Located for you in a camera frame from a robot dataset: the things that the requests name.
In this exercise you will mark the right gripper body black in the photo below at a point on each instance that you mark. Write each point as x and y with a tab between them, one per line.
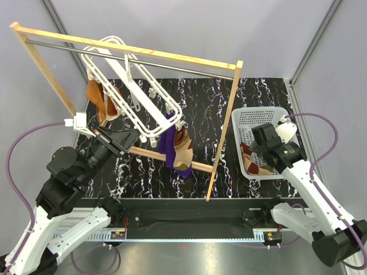
257	149

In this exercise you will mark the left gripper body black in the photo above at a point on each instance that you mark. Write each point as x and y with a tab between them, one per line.
108	139

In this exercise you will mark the striped sock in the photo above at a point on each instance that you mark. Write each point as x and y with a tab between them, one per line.
183	147
250	166

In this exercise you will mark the white plastic clip hanger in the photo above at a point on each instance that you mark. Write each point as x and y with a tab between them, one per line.
153	112

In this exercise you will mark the purple sock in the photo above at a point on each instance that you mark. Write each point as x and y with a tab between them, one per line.
166	147

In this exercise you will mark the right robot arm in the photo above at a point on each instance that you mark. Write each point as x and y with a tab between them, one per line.
333	233

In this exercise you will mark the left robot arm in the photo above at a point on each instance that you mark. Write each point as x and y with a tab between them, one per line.
37	251

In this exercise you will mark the white plastic basket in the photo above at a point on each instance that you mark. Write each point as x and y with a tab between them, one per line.
244	119

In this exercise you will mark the orange sock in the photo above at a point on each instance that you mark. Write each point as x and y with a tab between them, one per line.
105	106

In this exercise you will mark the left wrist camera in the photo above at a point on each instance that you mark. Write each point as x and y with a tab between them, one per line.
79	124

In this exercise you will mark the wooden hanging rack frame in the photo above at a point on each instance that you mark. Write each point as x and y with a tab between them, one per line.
23	33

